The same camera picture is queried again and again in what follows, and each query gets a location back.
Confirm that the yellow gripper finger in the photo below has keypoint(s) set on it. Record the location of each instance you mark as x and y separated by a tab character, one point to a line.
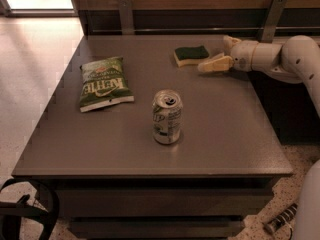
222	64
229	42

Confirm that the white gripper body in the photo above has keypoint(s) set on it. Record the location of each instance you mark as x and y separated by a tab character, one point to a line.
242	56

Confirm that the green and yellow sponge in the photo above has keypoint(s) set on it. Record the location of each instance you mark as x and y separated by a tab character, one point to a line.
190	55

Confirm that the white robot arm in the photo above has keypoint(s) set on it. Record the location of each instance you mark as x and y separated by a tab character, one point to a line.
295	61

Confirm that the silver soda can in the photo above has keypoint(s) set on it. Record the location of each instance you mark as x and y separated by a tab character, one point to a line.
167	116

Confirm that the green chip bag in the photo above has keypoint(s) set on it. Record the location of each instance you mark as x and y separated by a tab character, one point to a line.
104	84

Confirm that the grey drawer cabinet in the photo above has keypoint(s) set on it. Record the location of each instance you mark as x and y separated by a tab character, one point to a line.
115	181

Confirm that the white power strip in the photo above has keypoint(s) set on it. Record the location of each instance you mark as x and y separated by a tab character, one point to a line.
284	218

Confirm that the right metal bracket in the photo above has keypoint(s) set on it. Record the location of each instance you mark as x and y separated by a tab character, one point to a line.
267	32

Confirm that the metal bracket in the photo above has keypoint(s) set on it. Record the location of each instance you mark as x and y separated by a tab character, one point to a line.
267	32
126	17

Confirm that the left metal bracket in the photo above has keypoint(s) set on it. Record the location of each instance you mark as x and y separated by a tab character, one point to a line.
126	17

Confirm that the horizontal metal rail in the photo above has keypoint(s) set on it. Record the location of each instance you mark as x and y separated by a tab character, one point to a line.
215	30

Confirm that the black strap bag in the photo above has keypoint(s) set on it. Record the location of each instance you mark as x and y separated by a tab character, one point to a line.
11	213

